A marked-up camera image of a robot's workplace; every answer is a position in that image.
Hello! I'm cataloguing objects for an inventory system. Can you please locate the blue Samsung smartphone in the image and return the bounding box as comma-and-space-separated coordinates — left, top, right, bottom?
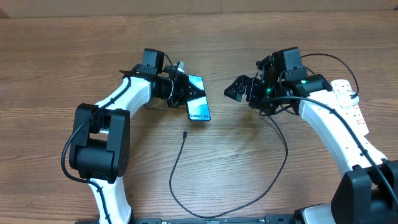
187, 75, 211, 121

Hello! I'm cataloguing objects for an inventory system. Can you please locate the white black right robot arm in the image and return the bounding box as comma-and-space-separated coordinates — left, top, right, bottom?
224, 47, 397, 223

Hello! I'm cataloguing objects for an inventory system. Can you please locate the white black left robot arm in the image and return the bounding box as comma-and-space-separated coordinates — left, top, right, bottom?
61, 48, 211, 223

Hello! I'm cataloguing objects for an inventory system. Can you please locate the white charger plug adapter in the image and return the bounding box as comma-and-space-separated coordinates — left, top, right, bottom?
336, 91, 359, 108

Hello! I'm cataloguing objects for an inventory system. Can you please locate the white power strip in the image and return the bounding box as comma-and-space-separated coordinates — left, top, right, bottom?
330, 79, 369, 136

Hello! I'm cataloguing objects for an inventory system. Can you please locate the black charger cable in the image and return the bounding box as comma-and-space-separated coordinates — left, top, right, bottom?
169, 53, 360, 219

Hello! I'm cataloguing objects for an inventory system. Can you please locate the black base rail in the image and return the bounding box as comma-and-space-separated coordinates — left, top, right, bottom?
74, 213, 299, 224

